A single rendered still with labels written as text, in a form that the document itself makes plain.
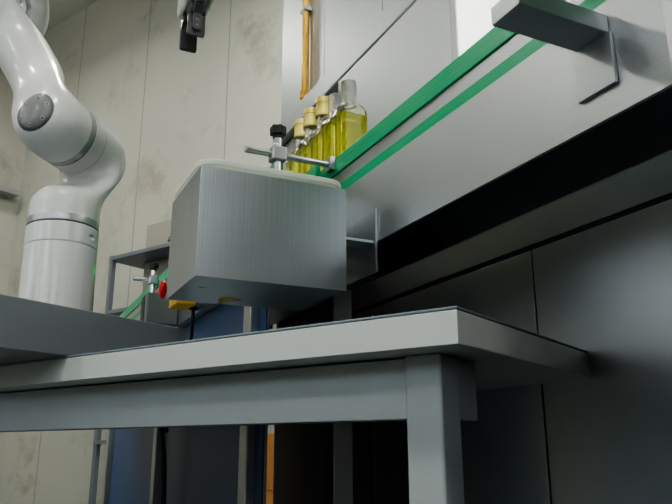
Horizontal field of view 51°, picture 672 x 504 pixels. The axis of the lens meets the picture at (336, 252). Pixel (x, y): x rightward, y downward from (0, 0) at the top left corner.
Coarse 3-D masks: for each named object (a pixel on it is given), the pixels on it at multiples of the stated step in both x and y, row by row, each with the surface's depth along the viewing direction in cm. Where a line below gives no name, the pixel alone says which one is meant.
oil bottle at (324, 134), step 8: (328, 120) 137; (320, 128) 140; (328, 128) 137; (320, 136) 140; (328, 136) 136; (320, 144) 139; (328, 144) 136; (320, 152) 139; (328, 152) 135; (320, 168) 138
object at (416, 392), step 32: (128, 384) 95; (160, 384) 92; (192, 384) 88; (224, 384) 85; (256, 384) 82; (288, 384) 79; (320, 384) 76; (352, 384) 74; (384, 384) 72; (416, 384) 69; (448, 384) 69; (0, 416) 112; (32, 416) 107; (64, 416) 102; (96, 416) 98; (128, 416) 94; (160, 416) 90; (192, 416) 87; (224, 416) 84; (256, 416) 81; (288, 416) 78; (320, 416) 76; (352, 416) 73; (384, 416) 71; (416, 416) 68; (448, 416) 68; (416, 448) 68; (448, 448) 67; (416, 480) 67; (448, 480) 66
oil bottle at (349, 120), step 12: (336, 108) 135; (348, 108) 132; (360, 108) 134; (336, 120) 134; (348, 120) 132; (360, 120) 133; (336, 132) 133; (348, 132) 131; (360, 132) 132; (336, 144) 132; (348, 144) 130; (336, 156) 132
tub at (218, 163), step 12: (192, 168) 100; (228, 168) 98; (240, 168) 98; (252, 168) 99; (264, 168) 100; (300, 180) 103; (312, 180) 103; (324, 180) 104; (336, 180) 105; (180, 192) 109
